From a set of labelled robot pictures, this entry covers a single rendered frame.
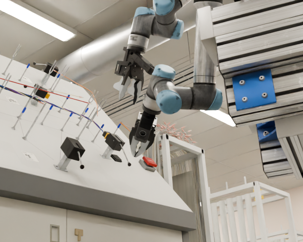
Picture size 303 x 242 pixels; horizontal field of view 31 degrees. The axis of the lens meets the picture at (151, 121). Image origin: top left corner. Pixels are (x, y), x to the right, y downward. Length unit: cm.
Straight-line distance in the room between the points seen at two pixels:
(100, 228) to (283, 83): 83
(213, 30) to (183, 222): 94
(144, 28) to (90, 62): 307
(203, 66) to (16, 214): 74
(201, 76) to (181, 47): 385
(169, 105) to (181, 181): 144
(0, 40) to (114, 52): 119
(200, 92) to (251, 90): 55
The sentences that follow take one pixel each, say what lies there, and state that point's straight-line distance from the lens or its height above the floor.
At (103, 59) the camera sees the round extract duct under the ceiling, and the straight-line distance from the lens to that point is 503.
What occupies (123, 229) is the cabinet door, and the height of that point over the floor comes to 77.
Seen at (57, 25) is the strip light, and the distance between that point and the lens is 512.
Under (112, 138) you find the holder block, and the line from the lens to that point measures 204.
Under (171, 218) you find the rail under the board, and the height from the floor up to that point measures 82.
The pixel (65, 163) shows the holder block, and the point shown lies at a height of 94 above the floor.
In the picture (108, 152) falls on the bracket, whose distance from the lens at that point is 206.
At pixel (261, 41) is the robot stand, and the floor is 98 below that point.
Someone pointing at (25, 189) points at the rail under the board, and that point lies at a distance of 158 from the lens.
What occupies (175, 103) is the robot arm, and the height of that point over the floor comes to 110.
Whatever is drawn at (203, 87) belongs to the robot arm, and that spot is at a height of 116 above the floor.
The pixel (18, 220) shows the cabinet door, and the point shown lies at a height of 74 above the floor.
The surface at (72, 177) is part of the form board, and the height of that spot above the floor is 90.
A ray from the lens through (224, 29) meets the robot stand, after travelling 129.
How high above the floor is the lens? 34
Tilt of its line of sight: 24 degrees up
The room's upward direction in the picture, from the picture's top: 4 degrees counter-clockwise
